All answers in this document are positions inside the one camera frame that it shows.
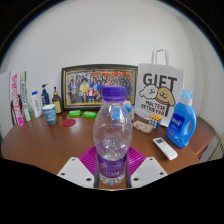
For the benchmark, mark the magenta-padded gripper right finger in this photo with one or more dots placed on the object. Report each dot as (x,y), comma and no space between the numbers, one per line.
(148,170)

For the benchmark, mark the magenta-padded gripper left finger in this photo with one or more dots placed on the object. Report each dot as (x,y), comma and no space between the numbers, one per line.
(75,170)

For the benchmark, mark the clear purple-capped water bottle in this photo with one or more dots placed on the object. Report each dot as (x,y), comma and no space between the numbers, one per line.
(112,133)

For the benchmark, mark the white remote control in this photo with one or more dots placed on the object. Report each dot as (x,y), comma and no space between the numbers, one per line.
(165,148)

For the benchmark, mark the flat round red coaster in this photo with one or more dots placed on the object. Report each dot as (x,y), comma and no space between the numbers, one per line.
(69,122)

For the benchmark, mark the colourful puzzle cube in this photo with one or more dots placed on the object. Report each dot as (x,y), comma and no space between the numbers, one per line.
(155,121)

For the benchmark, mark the blue detergent bottle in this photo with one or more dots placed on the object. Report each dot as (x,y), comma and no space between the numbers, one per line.
(181,125)

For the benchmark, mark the blue patterned paper cup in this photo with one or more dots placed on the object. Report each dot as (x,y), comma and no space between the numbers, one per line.
(50,115)

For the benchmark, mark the blue tissue pack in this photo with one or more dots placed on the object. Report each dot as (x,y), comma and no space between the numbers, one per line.
(131,111)

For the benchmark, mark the brown pump bottle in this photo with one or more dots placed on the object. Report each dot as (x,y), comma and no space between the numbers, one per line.
(57,102)

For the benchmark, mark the white radiator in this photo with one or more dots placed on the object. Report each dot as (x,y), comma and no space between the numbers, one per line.
(218,148)

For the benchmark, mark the white bottle with blue cap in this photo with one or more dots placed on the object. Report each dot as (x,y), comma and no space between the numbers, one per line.
(36,105)

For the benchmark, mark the white printed paper bag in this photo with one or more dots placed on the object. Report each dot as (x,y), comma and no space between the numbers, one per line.
(160,93)

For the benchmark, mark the dark blue pump bottle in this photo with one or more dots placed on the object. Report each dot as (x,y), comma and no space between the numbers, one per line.
(45,96)

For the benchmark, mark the framed group picture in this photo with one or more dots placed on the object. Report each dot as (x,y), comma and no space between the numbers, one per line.
(85,88)

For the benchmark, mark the white tall tube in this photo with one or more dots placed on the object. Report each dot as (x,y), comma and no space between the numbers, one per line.
(25,96)

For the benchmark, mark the white refrigerator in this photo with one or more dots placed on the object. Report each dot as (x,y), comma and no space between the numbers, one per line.
(4,103)

